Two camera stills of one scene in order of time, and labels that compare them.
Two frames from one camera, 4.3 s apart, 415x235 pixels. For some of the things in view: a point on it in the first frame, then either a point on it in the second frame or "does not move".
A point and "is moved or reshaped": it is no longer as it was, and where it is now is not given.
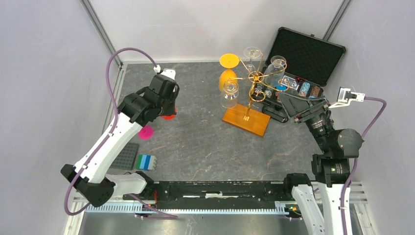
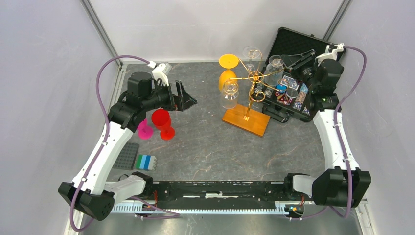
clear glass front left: x=229 y=93 does not move
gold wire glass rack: x=246 y=118 does not move
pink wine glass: x=146 y=133 does not move
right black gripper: x=303 y=108 to x=292 y=61
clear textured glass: x=274 y=73 does not move
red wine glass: x=167 y=117 is moved or reshaped
